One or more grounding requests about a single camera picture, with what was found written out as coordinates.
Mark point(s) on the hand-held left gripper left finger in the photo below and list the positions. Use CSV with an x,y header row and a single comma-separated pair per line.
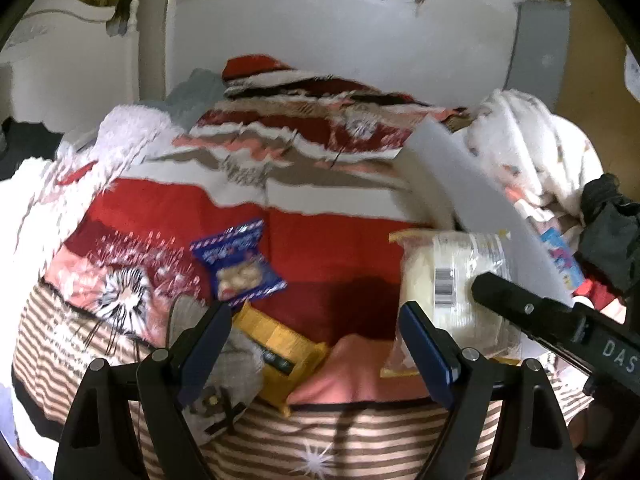
x,y
200,360

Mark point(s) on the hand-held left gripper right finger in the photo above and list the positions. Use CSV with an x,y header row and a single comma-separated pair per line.
x,y
425,355

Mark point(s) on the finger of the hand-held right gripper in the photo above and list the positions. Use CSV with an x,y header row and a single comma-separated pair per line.
x,y
520,307

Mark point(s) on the clear bread packet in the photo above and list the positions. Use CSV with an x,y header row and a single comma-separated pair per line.
x,y
442,280

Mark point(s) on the yellow box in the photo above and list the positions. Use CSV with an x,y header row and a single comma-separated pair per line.
x,y
277,340

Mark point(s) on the blue snack packet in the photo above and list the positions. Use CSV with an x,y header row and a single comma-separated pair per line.
x,y
237,265

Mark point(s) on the white storage box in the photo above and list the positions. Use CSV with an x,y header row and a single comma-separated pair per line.
x,y
480,185

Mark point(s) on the grey snack packet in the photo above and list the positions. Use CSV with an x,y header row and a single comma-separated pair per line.
x,y
235,375

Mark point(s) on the blue pink packet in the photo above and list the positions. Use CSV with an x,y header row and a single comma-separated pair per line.
x,y
562,260

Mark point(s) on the dark cloth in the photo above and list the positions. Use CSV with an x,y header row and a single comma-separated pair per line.
x,y
612,235

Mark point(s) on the red striped printed blanket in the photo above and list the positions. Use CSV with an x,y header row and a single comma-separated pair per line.
x,y
325,240

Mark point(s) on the white printed cloth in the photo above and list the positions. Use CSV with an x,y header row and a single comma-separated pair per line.
x,y
525,130

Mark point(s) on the white fluffy blanket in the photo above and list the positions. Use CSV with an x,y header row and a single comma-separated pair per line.
x,y
45,195

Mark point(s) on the grey panel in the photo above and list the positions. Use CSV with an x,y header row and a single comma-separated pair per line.
x,y
542,45

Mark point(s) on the grey pillow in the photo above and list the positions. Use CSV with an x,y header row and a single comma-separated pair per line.
x,y
197,95

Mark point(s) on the white headboard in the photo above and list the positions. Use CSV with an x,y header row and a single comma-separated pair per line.
x,y
70,60

